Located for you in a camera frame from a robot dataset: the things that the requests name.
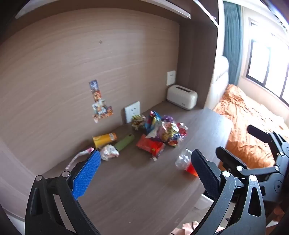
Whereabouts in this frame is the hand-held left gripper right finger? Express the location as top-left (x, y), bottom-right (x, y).
top-left (191, 149), bottom-right (267, 235)

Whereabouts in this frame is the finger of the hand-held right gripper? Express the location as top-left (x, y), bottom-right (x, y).
top-left (215, 146), bottom-right (280, 181)
top-left (247, 125), bottom-right (289, 160)

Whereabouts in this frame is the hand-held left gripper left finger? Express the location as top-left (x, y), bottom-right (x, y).
top-left (25, 150), bottom-right (102, 235)

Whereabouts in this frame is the red snack packet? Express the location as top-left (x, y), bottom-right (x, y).
top-left (136, 134), bottom-right (166, 162)

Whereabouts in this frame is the yellow patterned wrapper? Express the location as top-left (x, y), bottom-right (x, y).
top-left (131, 114), bottom-right (146, 131)

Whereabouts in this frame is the blue snack packet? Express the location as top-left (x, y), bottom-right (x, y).
top-left (146, 111), bottom-right (162, 134)

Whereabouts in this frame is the orange blanket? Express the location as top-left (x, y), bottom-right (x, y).
top-left (213, 84), bottom-right (289, 170)

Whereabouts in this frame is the pink white wrapper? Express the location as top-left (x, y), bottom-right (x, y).
top-left (65, 147), bottom-right (95, 170)

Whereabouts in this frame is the clear crumpled plastic bag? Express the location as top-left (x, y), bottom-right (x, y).
top-left (175, 149), bottom-right (199, 177)

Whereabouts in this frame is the pile of colourful wrappers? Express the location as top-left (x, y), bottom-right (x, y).
top-left (146, 114), bottom-right (188, 148)

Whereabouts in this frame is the white padded headboard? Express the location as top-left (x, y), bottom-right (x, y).
top-left (206, 55), bottom-right (230, 110)

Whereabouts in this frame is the dark framed window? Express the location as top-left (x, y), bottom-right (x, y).
top-left (246, 19), bottom-right (289, 102)

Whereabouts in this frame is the white toaster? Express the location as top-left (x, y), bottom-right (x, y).
top-left (166, 84), bottom-right (198, 111)

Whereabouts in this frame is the teal curtain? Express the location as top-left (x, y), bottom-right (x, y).
top-left (223, 1), bottom-right (242, 86)

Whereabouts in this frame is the white shelf board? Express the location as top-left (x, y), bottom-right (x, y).
top-left (15, 0), bottom-right (191, 20)

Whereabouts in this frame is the colourful figures wall sticker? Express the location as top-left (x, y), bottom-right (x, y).
top-left (92, 98), bottom-right (114, 123)

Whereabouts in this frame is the white wall socket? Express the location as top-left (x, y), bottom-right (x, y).
top-left (167, 70), bottom-right (176, 86)
top-left (124, 101), bottom-right (141, 124)

